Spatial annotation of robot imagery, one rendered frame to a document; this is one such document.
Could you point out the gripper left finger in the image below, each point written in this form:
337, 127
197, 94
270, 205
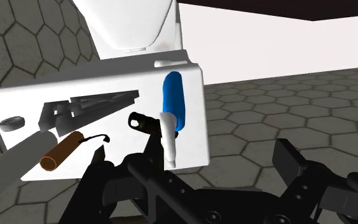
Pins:
154, 189

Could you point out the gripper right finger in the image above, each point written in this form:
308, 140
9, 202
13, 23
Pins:
302, 183

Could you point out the black tool with hole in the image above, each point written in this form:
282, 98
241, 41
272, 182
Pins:
144, 122

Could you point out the long grey rod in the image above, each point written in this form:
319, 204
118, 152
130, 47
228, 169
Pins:
14, 164

